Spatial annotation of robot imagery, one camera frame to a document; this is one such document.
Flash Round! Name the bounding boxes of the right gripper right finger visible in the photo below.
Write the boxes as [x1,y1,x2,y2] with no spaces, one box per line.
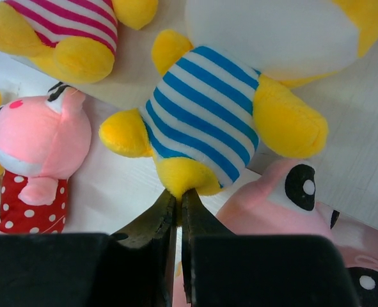
[182,189,235,304]

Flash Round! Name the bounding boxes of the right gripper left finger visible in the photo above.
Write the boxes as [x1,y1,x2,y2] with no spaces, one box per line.
[111,191,177,306]

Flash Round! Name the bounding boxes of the pink plush orange stripes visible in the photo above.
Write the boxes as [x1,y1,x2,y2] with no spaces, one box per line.
[172,158,342,307]

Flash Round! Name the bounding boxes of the yellow plush blue stripes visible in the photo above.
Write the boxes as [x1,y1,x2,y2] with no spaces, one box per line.
[98,0,378,198]

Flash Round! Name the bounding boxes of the pink plush red polka-dot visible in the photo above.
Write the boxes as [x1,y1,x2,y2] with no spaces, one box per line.
[0,82,92,234]

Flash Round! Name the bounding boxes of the white two-tier shelf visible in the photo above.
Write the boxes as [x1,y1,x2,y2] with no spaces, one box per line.
[9,0,378,237]

